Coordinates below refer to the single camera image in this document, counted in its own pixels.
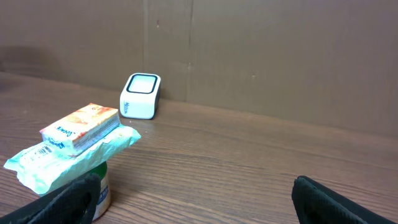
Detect green lidded can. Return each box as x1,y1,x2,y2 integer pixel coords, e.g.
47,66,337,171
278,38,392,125
88,162,111,221

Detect white barcode scanner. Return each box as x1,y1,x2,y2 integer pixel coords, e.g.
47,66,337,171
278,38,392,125
120,73,161,119

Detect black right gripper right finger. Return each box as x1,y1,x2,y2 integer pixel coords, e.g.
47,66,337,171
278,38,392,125
292,175,395,224

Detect orange tissue pack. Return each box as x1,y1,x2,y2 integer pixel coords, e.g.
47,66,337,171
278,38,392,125
40,103,121,157

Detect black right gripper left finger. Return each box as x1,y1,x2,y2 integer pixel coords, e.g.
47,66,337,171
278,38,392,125
1,173,101,224

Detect teal snack bag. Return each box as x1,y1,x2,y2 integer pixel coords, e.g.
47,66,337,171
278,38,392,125
4,125,141,195

